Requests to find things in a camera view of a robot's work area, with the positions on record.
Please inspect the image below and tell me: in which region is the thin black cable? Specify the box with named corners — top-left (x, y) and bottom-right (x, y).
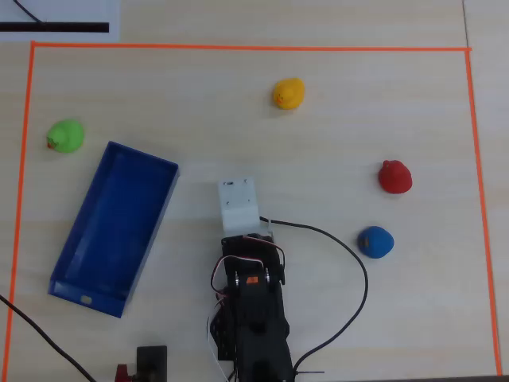
top-left (14, 0), bottom-right (47, 25)

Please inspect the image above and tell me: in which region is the black camera cable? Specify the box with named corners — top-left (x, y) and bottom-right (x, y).
top-left (258, 216), bottom-right (369, 382)

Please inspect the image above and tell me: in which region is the servo wire bundle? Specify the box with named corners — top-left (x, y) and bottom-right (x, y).
top-left (205, 298), bottom-right (236, 382)

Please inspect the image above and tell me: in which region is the long horizontal orange tape line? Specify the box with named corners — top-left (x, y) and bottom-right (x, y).
top-left (30, 41), bottom-right (472, 53)

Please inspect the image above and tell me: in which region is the yellow rubber duck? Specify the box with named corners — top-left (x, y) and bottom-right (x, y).
top-left (272, 77), bottom-right (306, 111)

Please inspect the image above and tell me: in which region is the black table clamp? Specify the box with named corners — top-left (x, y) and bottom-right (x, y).
top-left (136, 345), bottom-right (169, 382)

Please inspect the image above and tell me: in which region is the green rubber duck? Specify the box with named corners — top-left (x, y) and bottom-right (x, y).
top-left (46, 118), bottom-right (85, 154)

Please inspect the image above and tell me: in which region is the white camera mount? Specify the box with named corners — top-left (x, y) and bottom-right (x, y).
top-left (217, 176), bottom-right (275, 240)

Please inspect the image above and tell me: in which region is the blue rubber duck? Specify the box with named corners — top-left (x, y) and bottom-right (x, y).
top-left (356, 225), bottom-right (395, 260)

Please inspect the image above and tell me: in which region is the black strip on paper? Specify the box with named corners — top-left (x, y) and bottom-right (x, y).
top-left (0, 22), bottom-right (110, 33)

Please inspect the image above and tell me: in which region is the red white servo wire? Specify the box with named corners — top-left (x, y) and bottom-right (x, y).
top-left (209, 234), bottom-right (286, 304)

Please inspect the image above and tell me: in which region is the white paper sheet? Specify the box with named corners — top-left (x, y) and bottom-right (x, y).
top-left (0, 0), bottom-right (121, 43)

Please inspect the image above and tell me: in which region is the thick black cable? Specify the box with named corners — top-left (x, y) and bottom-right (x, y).
top-left (0, 294), bottom-right (97, 382)

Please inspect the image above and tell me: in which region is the red rubber duck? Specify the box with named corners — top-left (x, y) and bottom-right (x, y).
top-left (378, 159), bottom-right (414, 195)

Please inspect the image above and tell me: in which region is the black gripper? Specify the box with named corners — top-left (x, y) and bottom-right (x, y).
top-left (220, 231), bottom-right (287, 286)

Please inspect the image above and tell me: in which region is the blue plastic box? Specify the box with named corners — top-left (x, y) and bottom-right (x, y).
top-left (47, 140), bottom-right (180, 319)

